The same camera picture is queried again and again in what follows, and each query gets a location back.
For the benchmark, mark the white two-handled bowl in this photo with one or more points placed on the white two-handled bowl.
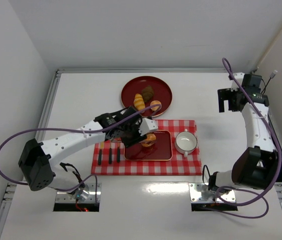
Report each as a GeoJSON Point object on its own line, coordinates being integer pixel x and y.
{"type": "Point", "coordinates": [185, 143]}

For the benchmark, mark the gold knife black handle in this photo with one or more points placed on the gold knife black handle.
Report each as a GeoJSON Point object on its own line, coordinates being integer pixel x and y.
{"type": "Point", "coordinates": [101, 146]}

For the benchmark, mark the round red plate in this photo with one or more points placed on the round red plate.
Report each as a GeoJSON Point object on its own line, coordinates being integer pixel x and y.
{"type": "Point", "coordinates": [162, 93]}

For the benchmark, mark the sesame bun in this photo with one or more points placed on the sesame bun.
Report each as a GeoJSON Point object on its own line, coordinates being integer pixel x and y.
{"type": "Point", "coordinates": [148, 140]}

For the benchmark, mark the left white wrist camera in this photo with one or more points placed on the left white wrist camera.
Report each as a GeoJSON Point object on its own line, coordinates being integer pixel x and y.
{"type": "Point", "coordinates": [147, 126]}

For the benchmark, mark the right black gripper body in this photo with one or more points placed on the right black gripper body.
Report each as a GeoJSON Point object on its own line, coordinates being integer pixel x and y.
{"type": "Point", "coordinates": [223, 100]}

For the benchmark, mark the aluminium table frame rail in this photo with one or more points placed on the aluminium table frame rail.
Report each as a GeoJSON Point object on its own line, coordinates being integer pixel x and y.
{"type": "Point", "coordinates": [144, 207]}

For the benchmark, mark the round pale bun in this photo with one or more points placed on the round pale bun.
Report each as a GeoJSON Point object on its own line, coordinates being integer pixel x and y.
{"type": "Point", "coordinates": [155, 105]}

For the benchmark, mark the stainless steel tongs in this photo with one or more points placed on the stainless steel tongs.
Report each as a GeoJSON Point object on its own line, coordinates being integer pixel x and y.
{"type": "Point", "coordinates": [150, 141]}

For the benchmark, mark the metal base plate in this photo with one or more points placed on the metal base plate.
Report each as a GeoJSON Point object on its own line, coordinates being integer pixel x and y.
{"type": "Point", "coordinates": [90, 194]}
{"type": "Point", "coordinates": [199, 194]}

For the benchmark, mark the red white checkered cloth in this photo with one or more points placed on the red white checkered cloth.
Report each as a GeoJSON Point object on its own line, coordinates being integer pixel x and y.
{"type": "Point", "coordinates": [178, 165]}

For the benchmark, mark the gold spoon black handle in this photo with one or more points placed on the gold spoon black handle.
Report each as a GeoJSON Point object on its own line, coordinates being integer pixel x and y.
{"type": "Point", "coordinates": [118, 152]}

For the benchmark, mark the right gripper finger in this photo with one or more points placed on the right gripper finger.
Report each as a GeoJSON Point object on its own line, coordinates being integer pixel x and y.
{"type": "Point", "coordinates": [224, 93]}
{"type": "Point", "coordinates": [222, 105]}

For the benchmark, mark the striped orange bread roll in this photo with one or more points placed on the striped orange bread roll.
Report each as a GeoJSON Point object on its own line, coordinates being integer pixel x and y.
{"type": "Point", "coordinates": [138, 102]}

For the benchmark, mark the rectangular red tray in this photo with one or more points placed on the rectangular red tray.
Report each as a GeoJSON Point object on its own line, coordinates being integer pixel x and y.
{"type": "Point", "coordinates": [161, 150]}

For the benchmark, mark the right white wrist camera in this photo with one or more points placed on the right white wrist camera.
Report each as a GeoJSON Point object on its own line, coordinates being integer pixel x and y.
{"type": "Point", "coordinates": [239, 77]}

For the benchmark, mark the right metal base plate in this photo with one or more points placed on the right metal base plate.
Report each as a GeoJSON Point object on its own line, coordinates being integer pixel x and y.
{"type": "Point", "coordinates": [199, 194]}

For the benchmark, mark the dark brown bread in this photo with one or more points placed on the dark brown bread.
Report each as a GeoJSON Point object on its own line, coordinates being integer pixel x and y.
{"type": "Point", "coordinates": [147, 93]}

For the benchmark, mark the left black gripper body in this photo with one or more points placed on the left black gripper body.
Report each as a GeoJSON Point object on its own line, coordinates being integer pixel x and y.
{"type": "Point", "coordinates": [132, 138]}

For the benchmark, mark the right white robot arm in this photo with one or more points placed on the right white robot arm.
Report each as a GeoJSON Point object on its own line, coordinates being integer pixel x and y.
{"type": "Point", "coordinates": [256, 167]}

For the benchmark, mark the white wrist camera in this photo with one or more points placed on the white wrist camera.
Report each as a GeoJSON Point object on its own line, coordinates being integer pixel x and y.
{"type": "Point", "coordinates": [239, 77]}
{"type": "Point", "coordinates": [147, 126]}

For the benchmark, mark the gold fork black handle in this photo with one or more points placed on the gold fork black handle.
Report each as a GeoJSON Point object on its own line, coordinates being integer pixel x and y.
{"type": "Point", "coordinates": [110, 159]}

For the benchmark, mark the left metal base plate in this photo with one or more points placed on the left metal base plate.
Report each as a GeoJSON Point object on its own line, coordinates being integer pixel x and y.
{"type": "Point", "coordinates": [90, 194]}

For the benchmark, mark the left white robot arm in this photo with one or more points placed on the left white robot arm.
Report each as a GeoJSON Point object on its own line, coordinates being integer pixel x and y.
{"type": "Point", "coordinates": [43, 163]}

